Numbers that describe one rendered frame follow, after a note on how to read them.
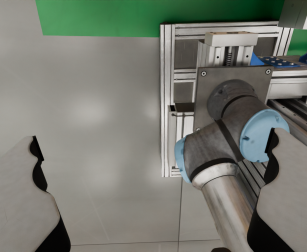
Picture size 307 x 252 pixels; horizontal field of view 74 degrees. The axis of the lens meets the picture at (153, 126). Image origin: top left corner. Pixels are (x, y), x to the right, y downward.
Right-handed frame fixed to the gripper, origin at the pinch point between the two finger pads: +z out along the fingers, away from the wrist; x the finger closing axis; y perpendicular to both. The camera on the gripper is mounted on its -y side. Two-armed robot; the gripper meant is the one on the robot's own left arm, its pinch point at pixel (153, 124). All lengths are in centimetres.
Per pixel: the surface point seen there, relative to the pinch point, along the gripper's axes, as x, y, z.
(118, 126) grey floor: -30, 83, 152
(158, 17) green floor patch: 8, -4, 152
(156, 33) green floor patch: 6, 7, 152
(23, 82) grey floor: -103, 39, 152
